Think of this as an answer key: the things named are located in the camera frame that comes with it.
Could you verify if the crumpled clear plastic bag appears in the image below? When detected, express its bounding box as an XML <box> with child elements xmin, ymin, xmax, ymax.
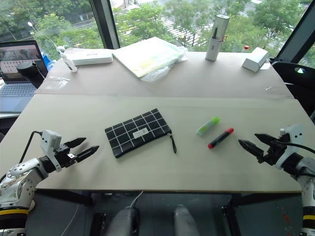
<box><xmin>141</xmin><ymin>46</ymin><xmax>189</xmax><ymax>83</ymax></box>

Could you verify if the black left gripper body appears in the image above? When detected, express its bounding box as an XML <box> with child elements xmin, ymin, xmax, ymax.
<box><xmin>54</xmin><ymin>144</ymin><xmax>77</xmax><ymax>169</ymax></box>

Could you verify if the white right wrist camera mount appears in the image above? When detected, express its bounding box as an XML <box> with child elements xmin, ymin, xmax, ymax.
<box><xmin>275</xmin><ymin>124</ymin><xmax>304</xmax><ymax>170</ymax></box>

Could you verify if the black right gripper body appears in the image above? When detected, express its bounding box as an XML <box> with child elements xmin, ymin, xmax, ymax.
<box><xmin>257</xmin><ymin>136</ymin><xmax>290</xmax><ymax>166</ymax></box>

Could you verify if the green highlighter pen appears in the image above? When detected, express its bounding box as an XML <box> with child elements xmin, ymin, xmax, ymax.
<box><xmin>196</xmin><ymin>116</ymin><xmax>221</xmax><ymax>137</ymax></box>

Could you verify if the small clear plastic bag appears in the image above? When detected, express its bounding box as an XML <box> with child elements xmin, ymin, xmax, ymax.
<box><xmin>45</xmin><ymin>75</ymin><xmax>71</xmax><ymax>87</ymax></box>

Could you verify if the dark window pillar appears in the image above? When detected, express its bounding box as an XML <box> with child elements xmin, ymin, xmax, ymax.
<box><xmin>89</xmin><ymin>0</ymin><xmax>121</xmax><ymax>50</ymax></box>

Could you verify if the black marker with red caps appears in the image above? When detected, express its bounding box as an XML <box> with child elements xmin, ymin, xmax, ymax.
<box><xmin>208</xmin><ymin>127</ymin><xmax>234</xmax><ymax>149</ymax></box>

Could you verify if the black cylindrical device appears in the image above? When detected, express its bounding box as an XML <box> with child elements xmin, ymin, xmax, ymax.
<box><xmin>16</xmin><ymin>61</ymin><xmax>45</xmax><ymax>89</ymax></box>

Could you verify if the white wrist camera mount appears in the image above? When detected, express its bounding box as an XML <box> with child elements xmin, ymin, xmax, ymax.
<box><xmin>275</xmin><ymin>124</ymin><xmax>304</xmax><ymax>170</ymax></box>
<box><xmin>40</xmin><ymin>129</ymin><xmax>62</xmax><ymax>172</ymax></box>

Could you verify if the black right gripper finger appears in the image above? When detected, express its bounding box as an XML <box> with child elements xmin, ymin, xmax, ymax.
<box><xmin>254</xmin><ymin>133</ymin><xmax>281</xmax><ymax>148</ymax></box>
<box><xmin>238</xmin><ymin>139</ymin><xmax>264</xmax><ymax>160</ymax></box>

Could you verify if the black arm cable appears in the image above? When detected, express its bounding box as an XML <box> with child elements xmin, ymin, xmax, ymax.
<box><xmin>18</xmin><ymin>131</ymin><xmax>44</xmax><ymax>164</ymax></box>
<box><xmin>275</xmin><ymin>141</ymin><xmax>315</xmax><ymax>155</ymax></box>

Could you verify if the small white handheld device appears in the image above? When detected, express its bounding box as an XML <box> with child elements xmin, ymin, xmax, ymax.
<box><xmin>57</xmin><ymin>46</ymin><xmax>78</xmax><ymax>73</ymax></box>

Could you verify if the flat white box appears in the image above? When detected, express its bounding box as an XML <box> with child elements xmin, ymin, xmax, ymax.
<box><xmin>71</xmin><ymin>49</ymin><xmax>114</xmax><ymax>66</ymax></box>

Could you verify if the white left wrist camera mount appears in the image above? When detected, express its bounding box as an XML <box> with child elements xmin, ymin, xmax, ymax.
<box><xmin>40</xmin><ymin>129</ymin><xmax>62</xmax><ymax>172</ymax></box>

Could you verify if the open grey laptop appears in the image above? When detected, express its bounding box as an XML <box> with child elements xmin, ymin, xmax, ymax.
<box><xmin>0</xmin><ymin>40</ymin><xmax>48</xmax><ymax>113</ymax></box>

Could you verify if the dark rounded grey shape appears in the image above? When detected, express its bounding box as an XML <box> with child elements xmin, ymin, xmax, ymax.
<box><xmin>105</xmin><ymin>206</ymin><xmax>140</xmax><ymax>236</ymax></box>

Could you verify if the thin white cable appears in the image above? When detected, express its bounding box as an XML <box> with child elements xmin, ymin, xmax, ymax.
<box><xmin>129</xmin><ymin>190</ymin><xmax>145</xmax><ymax>208</ymax></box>

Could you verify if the cream book in plastic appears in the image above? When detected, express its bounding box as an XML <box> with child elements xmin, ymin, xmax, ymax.
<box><xmin>112</xmin><ymin>36</ymin><xmax>184</xmax><ymax>79</ymax></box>

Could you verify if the dark slanted window frame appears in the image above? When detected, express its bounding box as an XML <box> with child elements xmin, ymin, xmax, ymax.
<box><xmin>277</xmin><ymin>0</ymin><xmax>315</xmax><ymax>65</ymax></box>

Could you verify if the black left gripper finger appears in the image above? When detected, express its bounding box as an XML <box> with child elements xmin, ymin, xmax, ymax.
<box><xmin>64</xmin><ymin>137</ymin><xmax>87</xmax><ymax>148</ymax></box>
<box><xmin>75</xmin><ymin>145</ymin><xmax>100</xmax><ymax>163</ymax></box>

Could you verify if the small white cardboard box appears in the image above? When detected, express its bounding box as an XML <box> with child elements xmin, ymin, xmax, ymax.
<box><xmin>242</xmin><ymin>47</ymin><xmax>271</xmax><ymax>73</ymax></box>

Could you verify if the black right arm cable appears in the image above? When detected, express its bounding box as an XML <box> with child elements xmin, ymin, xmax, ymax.
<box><xmin>275</xmin><ymin>141</ymin><xmax>315</xmax><ymax>155</ymax></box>

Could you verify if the black grid pattern pouch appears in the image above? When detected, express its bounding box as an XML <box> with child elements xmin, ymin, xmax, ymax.
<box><xmin>104</xmin><ymin>108</ymin><xmax>177</xmax><ymax>159</ymax></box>

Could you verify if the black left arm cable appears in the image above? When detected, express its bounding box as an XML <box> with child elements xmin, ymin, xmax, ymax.
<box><xmin>18</xmin><ymin>131</ymin><xmax>44</xmax><ymax>164</ymax></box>

